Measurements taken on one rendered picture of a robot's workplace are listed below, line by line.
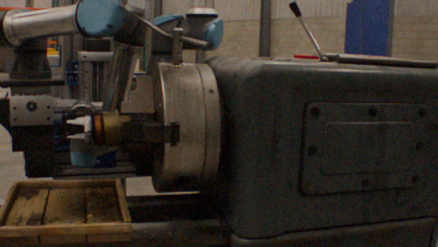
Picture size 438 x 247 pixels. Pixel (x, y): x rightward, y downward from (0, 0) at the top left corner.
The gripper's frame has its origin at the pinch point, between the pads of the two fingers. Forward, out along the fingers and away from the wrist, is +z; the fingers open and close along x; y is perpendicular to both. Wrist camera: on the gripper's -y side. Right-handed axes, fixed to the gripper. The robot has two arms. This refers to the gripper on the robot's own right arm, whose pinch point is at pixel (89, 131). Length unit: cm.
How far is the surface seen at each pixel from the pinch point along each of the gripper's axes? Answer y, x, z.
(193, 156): -22.3, -3.6, 11.8
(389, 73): -67, 16, 17
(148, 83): -14.6, 10.6, -8.4
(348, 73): -55, 16, 18
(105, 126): -3.7, 1.4, 0.6
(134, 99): -11.1, 6.8, -5.7
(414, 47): -803, 49, -916
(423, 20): -809, 118, -895
